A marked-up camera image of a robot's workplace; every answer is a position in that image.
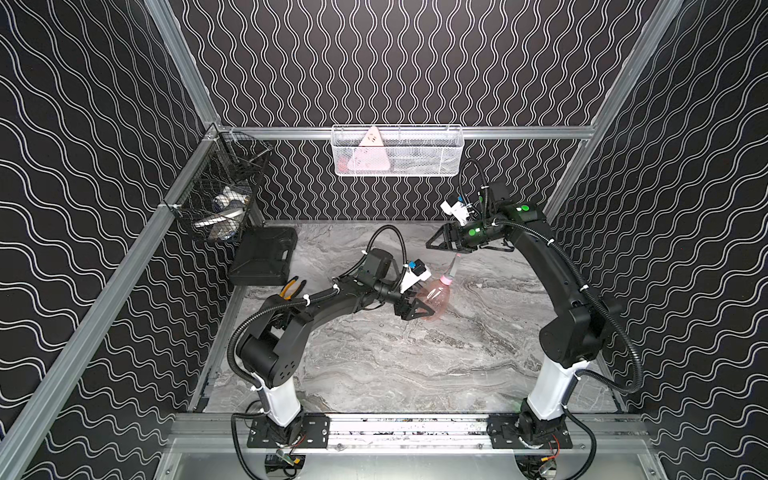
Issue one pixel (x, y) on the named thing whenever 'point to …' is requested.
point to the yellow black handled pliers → (288, 285)
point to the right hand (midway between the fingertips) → (435, 245)
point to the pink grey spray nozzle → (447, 279)
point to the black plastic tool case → (263, 256)
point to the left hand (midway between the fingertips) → (428, 296)
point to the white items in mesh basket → (230, 208)
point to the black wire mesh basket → (230, 160)
